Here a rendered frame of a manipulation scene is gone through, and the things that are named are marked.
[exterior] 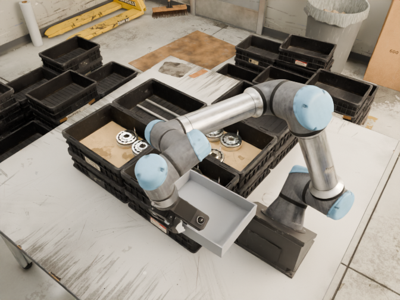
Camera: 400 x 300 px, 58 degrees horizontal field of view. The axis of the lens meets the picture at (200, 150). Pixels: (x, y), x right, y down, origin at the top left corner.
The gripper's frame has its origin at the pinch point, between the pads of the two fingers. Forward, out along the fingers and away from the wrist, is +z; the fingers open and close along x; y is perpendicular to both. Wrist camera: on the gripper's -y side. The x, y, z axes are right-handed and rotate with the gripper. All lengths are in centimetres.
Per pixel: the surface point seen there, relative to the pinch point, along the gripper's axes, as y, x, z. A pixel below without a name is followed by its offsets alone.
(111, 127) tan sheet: 76, -36, 36
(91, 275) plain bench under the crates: 34, 26, 32
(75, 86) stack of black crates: 166, -74, 82
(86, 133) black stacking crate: 81, -25, 31
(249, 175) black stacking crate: 1, -42, 36
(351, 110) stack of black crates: -19, -146, 99
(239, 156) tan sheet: 11, -51, 41
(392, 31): -16, -289, 145
